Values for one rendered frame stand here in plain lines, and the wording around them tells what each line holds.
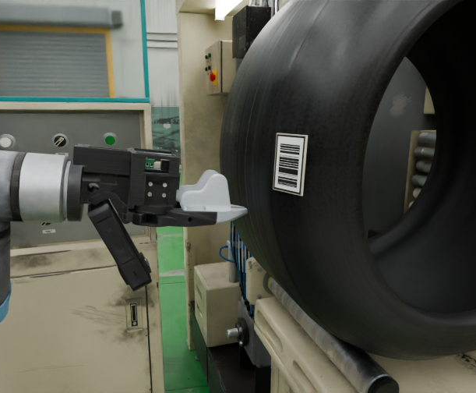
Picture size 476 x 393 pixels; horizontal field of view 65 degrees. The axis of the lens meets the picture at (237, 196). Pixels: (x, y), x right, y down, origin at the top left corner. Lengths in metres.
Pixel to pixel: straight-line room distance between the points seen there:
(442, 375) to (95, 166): 0.65
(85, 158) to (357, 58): 0.30
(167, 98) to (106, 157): 9.06
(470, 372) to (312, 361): 0.30
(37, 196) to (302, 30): 0.32
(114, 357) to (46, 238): 0.38
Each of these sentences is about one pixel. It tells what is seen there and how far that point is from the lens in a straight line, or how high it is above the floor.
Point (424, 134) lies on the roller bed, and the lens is 1.10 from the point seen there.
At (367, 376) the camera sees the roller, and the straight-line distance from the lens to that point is 0.55.
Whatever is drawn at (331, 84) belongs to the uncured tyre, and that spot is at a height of 1.27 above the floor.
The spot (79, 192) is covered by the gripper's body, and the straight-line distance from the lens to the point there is 0.42.
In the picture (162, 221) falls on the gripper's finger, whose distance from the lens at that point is 0.42.
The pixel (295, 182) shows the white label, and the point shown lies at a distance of 0.38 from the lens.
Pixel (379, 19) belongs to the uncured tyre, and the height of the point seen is 1.33.
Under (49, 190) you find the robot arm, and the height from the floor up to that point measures 1.17.
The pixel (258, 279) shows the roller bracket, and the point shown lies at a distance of 0.79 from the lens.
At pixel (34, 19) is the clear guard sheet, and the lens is 1.06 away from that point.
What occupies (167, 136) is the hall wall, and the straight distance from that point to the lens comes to 9.42.
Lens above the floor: 1.24
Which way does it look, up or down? 12 degrees down
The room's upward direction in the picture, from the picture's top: straight up
